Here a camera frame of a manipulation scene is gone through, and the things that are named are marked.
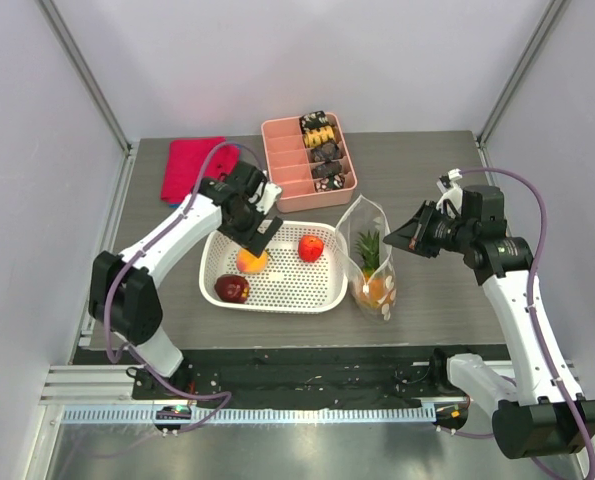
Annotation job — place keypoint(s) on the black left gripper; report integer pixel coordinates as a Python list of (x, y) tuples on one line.
[(260, 239)]

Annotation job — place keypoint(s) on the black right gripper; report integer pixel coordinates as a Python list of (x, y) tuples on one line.
[(423, 232)]

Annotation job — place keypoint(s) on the yellow orange peach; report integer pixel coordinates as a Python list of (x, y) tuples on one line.
[(247, 263)]

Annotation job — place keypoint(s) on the clear polka dot zip bag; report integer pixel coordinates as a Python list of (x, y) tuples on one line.
[(362, 215)]

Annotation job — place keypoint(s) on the bright red apple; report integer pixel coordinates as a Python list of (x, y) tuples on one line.
[(310, 248)]

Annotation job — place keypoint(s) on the orange toy pineapple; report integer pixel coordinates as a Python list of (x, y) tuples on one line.
[(377, 290)]

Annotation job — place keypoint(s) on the dark red apple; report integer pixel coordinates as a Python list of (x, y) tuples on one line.
[(232, 289)]

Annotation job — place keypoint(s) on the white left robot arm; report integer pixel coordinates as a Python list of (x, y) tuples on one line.
[(124, 295)]

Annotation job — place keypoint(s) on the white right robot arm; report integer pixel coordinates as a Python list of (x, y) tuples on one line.
[(543, 410)]

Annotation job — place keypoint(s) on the white perforated plastic basket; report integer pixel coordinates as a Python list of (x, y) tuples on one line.
[(287, 284)]

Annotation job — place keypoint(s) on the pink divided organizer tray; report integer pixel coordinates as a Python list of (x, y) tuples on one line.
[(289, 166)]

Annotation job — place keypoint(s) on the black white speckled sock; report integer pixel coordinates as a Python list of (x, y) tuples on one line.
[(329, 183)]

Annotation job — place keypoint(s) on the black patterned rolled sock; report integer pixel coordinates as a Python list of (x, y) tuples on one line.
[(327, 169)]

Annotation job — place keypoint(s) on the dark brown rolled sock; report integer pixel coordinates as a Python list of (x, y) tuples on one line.
[(326, 152)]

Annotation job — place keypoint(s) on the yellow black rolled sock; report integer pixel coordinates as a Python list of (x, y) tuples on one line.
[(318, 136)]

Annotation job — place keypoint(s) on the magenta folded cloth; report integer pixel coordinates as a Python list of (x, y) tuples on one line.
[(187, 165)]

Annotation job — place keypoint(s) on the black floral rolled sock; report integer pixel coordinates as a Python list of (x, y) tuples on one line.
[(313, 121)]

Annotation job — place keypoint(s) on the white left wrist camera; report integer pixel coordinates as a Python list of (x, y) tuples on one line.
[(266, 196)]

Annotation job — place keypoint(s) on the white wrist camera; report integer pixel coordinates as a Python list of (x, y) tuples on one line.
[(266, 196), (451, 187)]

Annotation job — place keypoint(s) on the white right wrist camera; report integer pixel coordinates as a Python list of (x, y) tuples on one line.
[(451, 187)]

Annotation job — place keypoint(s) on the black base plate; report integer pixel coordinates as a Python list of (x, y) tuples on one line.
[(340, 378)]

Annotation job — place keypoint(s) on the white slotted cable duct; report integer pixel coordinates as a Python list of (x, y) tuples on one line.
[(179, 415)]

